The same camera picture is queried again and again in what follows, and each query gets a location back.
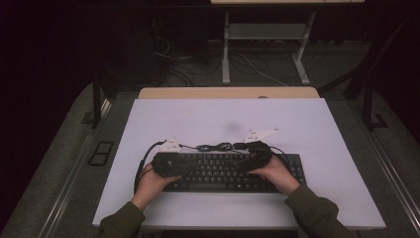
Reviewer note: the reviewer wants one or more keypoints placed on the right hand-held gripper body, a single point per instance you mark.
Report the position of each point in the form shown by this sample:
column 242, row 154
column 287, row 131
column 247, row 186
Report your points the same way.
column 261, row 153

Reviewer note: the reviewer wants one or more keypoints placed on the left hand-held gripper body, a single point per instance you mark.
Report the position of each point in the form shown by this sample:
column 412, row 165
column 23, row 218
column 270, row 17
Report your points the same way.
column 166, row 165

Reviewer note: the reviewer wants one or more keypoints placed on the black keyboard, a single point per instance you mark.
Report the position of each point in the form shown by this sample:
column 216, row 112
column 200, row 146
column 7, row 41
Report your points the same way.
column 218, row 175

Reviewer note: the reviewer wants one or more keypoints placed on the person's left hand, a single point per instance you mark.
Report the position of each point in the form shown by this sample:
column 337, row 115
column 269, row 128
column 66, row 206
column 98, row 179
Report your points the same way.
column 150, row 186

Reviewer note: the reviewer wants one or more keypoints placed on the person's right hand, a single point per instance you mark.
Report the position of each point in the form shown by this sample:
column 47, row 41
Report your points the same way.
column 277, row 177

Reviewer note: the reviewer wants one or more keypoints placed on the white board table cover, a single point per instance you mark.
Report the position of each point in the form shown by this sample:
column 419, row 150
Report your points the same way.
column 198, row 122

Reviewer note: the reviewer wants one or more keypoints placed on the round desk grommet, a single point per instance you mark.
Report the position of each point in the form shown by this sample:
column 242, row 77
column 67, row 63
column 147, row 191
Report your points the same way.
column 262, row 97

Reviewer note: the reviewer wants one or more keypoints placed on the black metal stand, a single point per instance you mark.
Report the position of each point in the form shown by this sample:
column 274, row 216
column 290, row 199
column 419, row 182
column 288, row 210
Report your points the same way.
column 96, row 99
column 368, row 99

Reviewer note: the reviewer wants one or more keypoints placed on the black floor outlet frame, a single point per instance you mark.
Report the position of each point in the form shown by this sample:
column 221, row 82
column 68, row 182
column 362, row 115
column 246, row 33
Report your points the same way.
column 100, row 153

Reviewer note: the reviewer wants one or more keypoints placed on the white metal desk frame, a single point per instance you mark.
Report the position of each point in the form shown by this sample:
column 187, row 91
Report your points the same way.
column 226, row 49

